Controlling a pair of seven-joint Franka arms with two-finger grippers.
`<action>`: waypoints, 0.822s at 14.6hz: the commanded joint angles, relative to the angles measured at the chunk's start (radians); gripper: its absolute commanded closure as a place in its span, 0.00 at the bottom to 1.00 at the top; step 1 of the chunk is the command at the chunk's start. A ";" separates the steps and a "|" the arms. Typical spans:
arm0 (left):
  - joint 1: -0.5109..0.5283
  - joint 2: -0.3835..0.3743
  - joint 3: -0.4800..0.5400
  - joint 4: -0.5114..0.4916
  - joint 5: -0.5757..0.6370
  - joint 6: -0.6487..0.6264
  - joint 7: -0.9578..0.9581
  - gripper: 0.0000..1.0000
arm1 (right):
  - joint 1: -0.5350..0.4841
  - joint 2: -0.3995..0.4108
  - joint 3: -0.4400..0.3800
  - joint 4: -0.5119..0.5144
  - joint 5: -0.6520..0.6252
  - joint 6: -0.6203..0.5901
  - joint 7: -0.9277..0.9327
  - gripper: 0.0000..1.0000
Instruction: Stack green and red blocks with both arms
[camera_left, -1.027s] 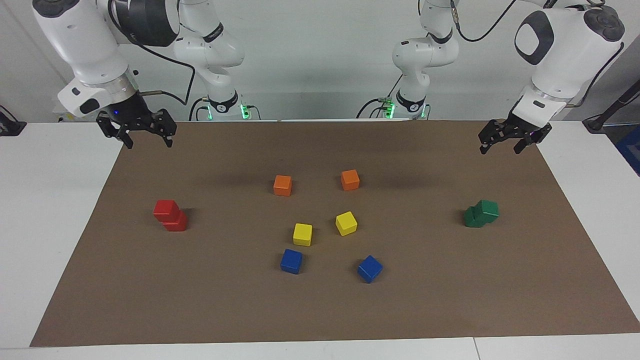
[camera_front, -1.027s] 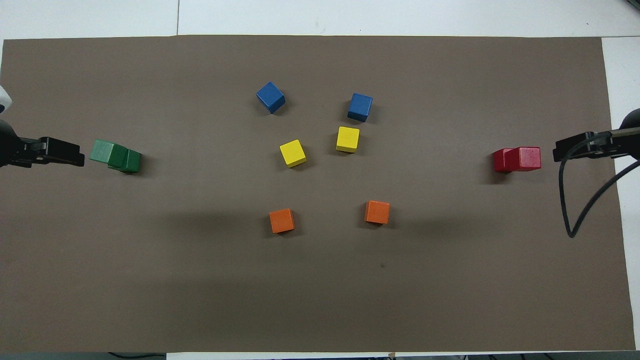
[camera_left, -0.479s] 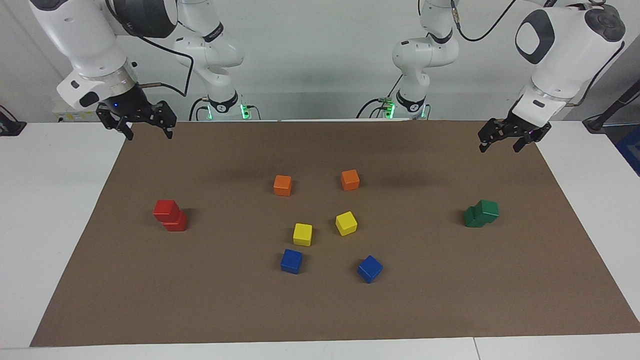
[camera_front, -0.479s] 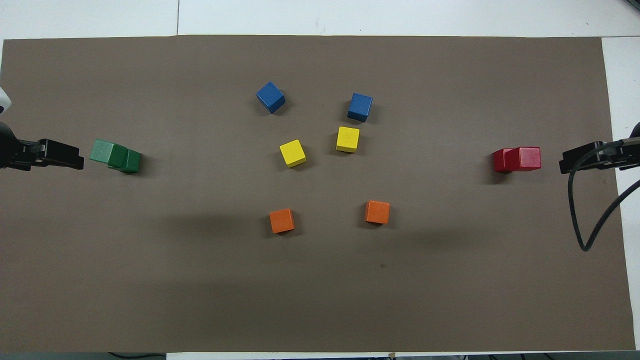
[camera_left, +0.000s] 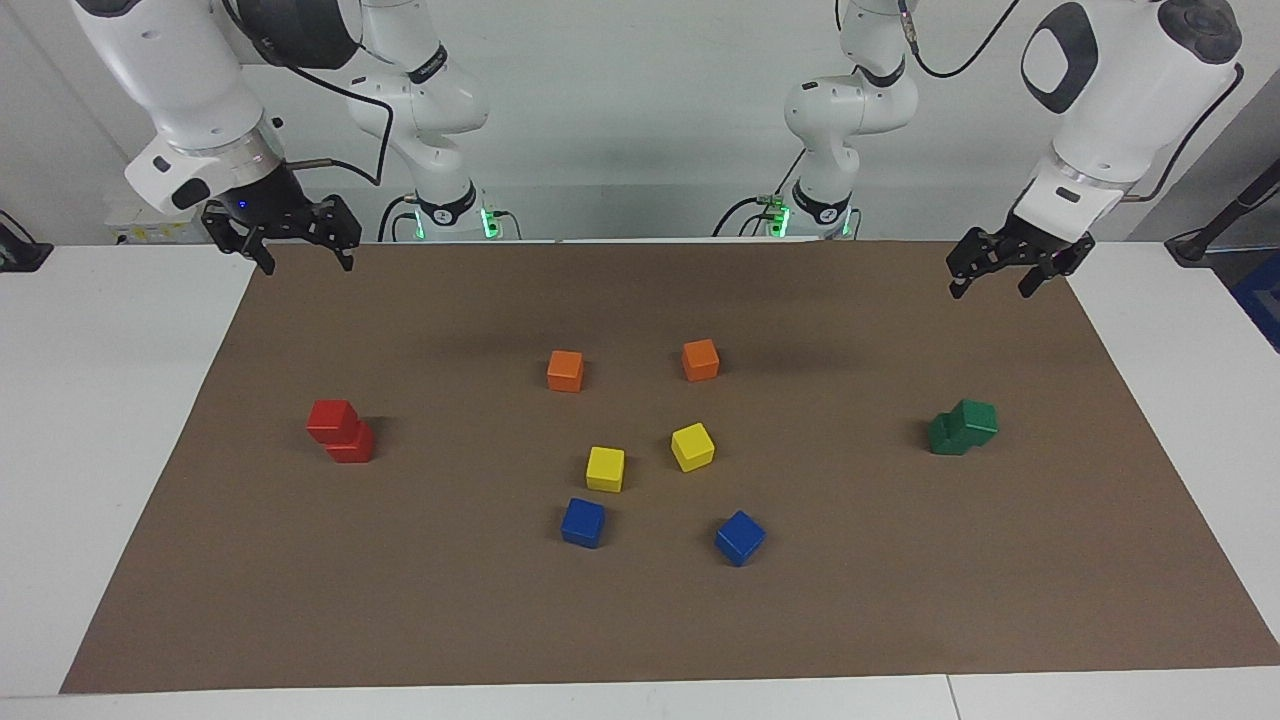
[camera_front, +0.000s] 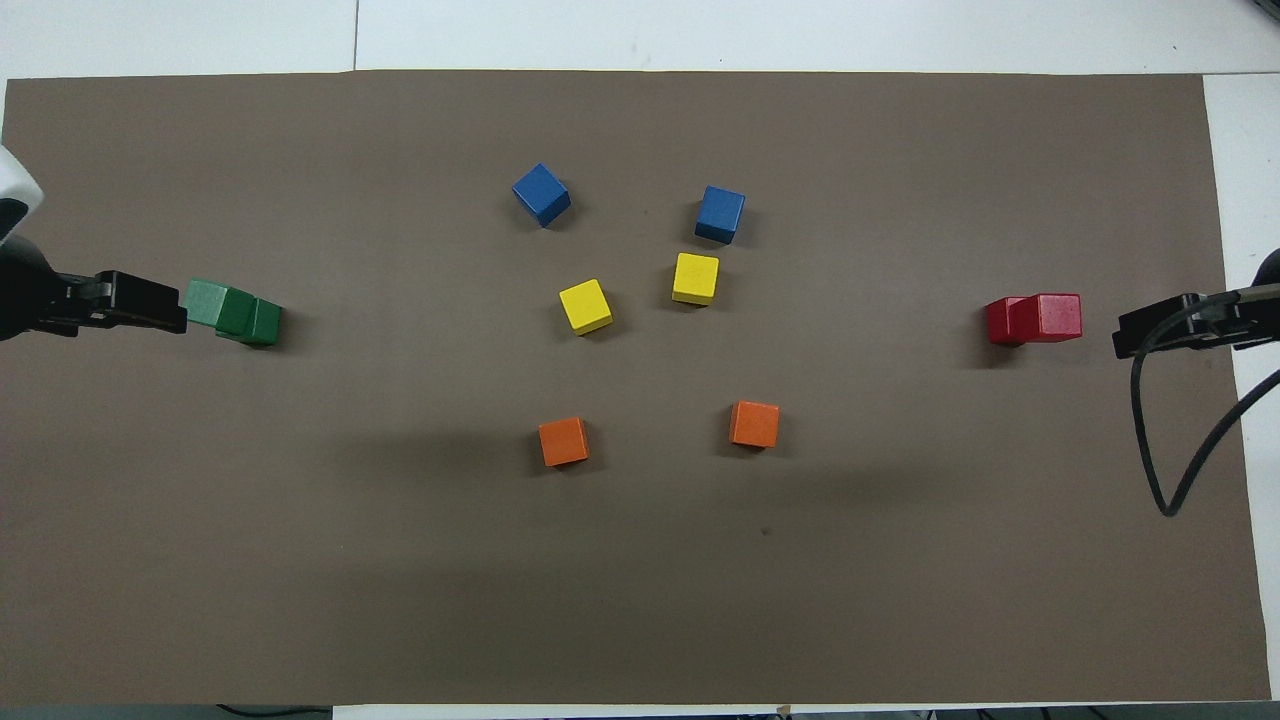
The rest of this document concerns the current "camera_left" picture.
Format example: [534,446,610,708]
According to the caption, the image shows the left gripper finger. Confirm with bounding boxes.
[946,230,1013,299]
[1018,240,1096,299]

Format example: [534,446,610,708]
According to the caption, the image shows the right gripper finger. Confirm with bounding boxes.
[202,205,276,275]
[300,195,363,273]

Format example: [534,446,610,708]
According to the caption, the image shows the green wooden block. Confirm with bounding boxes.
[948,399,999,447]
[927,413,976,457]

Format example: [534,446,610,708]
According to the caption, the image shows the red wooden block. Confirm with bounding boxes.
[306,399,359,444]
[326,420,376,464]

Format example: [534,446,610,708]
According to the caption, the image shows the white power box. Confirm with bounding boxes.
[105,205,216,247]

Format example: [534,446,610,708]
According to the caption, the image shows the black stand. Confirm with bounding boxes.
[1165,160,1280,266]

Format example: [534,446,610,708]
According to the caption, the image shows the blue box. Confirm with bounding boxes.
[1230,250,1280,353]

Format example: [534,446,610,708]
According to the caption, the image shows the black table clamp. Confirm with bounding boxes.
[0,210,53,273]

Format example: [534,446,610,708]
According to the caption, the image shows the yellow wooden block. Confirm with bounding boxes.
[585,446,627,494]
[670,422,717,473]

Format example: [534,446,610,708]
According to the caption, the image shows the brown table mat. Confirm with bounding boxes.
[60,238,1280,695]

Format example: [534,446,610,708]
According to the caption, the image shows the blue wooden block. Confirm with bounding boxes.
[560,497,607,550]
[714,510,767,568]

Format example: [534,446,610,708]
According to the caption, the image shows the black right base cables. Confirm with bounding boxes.
[378,195,522,242]

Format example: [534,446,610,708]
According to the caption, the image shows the black base cables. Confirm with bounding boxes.
[712,150,806,239]
[378,195,522,242]

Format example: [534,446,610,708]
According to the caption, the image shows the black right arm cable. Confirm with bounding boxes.
[220,0,393,188]

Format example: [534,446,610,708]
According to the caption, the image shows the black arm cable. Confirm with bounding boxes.
[897,0,1244,201]
[220,0,393,188]

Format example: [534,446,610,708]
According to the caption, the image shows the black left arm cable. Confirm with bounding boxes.
[897,0,1244,201]

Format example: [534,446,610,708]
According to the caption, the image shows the black left base cables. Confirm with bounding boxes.
[712,150,806,239]

